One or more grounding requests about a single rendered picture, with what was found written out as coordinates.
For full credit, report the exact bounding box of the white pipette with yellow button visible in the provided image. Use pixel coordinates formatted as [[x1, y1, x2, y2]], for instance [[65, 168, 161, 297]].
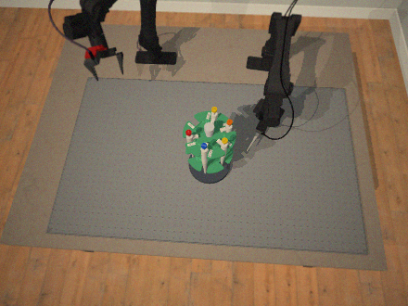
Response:
[[216, 137, 228, 165], [210, 107, 217, 124]]

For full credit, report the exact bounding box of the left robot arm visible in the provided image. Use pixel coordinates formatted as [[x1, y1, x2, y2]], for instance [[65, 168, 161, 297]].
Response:
[[246, 12, 301, 127]]

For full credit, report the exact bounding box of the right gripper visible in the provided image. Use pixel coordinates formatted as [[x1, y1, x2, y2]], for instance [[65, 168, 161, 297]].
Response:
[[83, 34, 123, 81]]

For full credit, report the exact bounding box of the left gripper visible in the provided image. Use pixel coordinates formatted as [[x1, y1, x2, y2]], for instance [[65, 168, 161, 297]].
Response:
[[253, 98, 285, 133]]

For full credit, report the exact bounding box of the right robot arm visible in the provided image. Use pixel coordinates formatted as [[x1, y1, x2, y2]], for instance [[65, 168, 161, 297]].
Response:
[[63, 0, 177, 67]]

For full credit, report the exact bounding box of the white pipette with blue button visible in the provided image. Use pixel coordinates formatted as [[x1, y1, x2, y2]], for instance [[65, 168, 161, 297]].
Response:
[[201, 143, 209, 173]]

